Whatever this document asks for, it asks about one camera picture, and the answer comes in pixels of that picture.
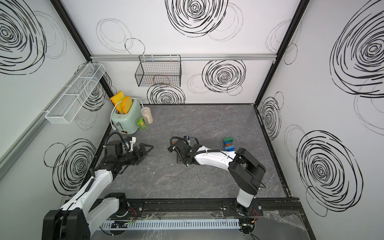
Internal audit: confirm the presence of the dark green lego brick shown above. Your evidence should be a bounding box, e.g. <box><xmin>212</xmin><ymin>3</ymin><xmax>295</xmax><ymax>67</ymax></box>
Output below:
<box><xmin>223</xmin><ymin>137</ymin><xmax>234</xmax><ymax>143</ymax></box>

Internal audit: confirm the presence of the black wire basket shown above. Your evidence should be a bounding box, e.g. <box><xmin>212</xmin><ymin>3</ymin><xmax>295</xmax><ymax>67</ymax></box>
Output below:
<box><xmin>135</xmin><ymin>55</ymin><xmax>182</xmax><ymax>87</ymax></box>

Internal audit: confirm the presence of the green snack packet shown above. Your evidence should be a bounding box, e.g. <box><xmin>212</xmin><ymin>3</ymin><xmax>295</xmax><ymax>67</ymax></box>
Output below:
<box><xmin>137</xmin><ymin>118</ymin><xmax>147</xmax><ymax>129</ymax></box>

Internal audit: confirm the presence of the light blue long lego brick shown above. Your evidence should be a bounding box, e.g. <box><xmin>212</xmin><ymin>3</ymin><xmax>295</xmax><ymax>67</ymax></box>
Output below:
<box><xmin>225</xmin><ymin>145</ymin><xmax>235</xmax><ymax>152</ymax></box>

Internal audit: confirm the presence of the white slotted cable duct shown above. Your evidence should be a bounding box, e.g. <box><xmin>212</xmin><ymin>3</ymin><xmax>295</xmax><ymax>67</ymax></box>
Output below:
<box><xmin>101</xmin><ymin>219</ymin><xmax>241</xmax><ymax>231</ymax></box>

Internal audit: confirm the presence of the mint green toaster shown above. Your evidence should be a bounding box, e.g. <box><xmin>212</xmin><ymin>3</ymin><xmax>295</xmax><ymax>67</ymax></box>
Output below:
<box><xmin>110</xmin><ymin>98</ymin><xmax>144</xmax><ymax>135</ymax></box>

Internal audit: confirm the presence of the clear drinking glass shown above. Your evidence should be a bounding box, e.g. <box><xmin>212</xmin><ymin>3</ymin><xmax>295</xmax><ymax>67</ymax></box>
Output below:
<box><xmin>137</xmin><ymin>117</ymin><xmax>149</xmax><ymax>133</ymax></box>

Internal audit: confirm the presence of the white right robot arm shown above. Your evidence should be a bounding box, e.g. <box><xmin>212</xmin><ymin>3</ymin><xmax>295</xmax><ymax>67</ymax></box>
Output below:
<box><xmin>168</xmin><ymin>139</ymin><xmax>266</xmax><ymax>209</ymax></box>

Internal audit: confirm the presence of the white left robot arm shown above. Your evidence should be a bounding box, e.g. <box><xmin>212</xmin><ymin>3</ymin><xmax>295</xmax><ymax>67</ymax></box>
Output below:
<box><xmin>42</xmin><ymin>138</ymin><xmax>154</xmax><ymax>240</ymax></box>

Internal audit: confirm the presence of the toy bread slice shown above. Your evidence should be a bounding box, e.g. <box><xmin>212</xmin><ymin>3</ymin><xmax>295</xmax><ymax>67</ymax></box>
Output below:
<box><xmin>110</xmin><ymin>91</ymin><xmax>126</xmax><ymax>114</ymax></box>
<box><xmin>123</xmin><ymin>97</ymin><xmax>133</xmax><ymax>114</ymax></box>

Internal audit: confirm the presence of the left toy bread slice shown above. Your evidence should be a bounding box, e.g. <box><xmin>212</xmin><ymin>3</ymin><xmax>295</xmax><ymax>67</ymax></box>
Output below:
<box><xmin>110</xmin><ymin>91</ymin><xmax>126</xmax><ymax>114</ymax></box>

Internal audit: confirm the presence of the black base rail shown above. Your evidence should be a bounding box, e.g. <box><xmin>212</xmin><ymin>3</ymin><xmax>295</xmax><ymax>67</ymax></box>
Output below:
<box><xmin>107</xmin><ymin>198</ymin><xmax>305</xmax><ymax>221</ymax></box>

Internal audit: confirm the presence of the right toy bread slice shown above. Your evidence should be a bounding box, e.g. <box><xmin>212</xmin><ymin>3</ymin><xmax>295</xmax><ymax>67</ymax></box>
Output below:
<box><xmin>123</xmin><ymin>97</ymin><xmax>133</xmax><ymax>114</ymax></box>

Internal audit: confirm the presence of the white mesh wall shelf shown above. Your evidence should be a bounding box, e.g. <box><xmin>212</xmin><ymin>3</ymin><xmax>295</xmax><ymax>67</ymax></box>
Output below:
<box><xmin>45</xmin><ymin>63</ymin><xmax>106</xmax><ymax>124</ymax></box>

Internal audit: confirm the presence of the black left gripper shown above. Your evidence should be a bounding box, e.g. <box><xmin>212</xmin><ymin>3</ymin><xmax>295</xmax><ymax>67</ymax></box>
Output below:
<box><xmin>118</xmin><ymin>143</ymin><xmax>153</xmax><ymax>167</ymax></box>

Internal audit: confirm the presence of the white toaster power cable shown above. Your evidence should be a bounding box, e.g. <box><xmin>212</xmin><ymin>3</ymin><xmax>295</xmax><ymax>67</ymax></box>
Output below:
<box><xmin>109</xmin><ymin>97</ymin><xmax>145</xmax><ymax>131</ymax></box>

